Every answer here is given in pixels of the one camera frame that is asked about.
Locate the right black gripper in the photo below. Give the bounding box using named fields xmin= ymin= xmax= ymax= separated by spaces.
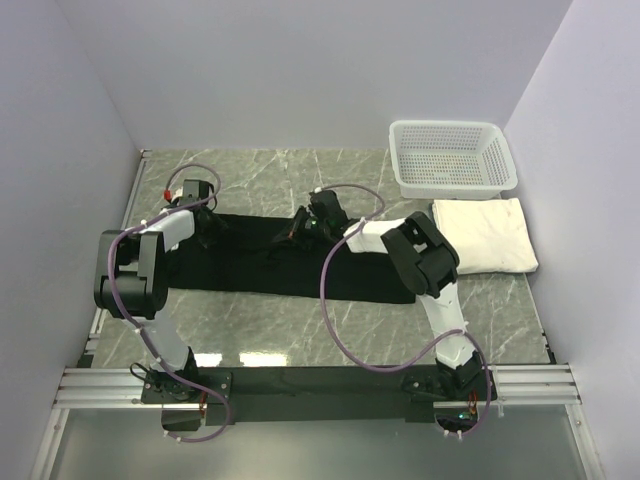
xmin=272 ymin=207 xmax=331 ymax=252

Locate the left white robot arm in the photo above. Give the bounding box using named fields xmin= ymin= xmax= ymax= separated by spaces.
xmin=94 ymin=180 xmax=216 ymax=402

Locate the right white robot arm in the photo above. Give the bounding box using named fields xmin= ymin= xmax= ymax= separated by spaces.
xmin=287 ymin=183 xmax=491 ymax=399

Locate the white perforated plastic basket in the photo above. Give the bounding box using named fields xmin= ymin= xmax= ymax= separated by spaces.
xmin=389 ymin=120 xmax=518 ymax=200

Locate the folded white t shirt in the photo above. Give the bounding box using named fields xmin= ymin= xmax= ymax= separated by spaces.
xmin=432 ymin=198 xmax=539 ymax=275

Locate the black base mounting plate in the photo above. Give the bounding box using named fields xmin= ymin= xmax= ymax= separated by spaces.
xmin=141 ymin=365 xmax=497 ymax=431

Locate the aluminium left side rail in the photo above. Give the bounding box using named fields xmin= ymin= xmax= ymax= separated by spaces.
xmin=77 ymin=148 xmax=151 ymax=366

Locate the aluminium front frame rail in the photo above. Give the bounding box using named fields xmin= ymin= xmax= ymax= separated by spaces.
xmin=54 ymin=365 xmax=581 ymax=409

